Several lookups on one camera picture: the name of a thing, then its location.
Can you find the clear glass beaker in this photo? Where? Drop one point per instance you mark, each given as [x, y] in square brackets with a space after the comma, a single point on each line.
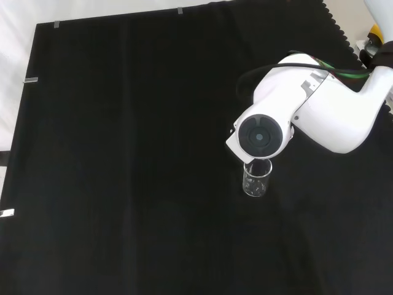
[257, 182]

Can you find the black cloth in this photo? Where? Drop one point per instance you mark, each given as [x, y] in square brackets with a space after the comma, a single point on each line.
[122, 153]

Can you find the yellow stop button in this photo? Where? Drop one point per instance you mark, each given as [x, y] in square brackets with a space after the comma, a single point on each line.
[376, 33]

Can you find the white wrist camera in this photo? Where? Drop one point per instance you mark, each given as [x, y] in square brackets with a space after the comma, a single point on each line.
[235, 150]

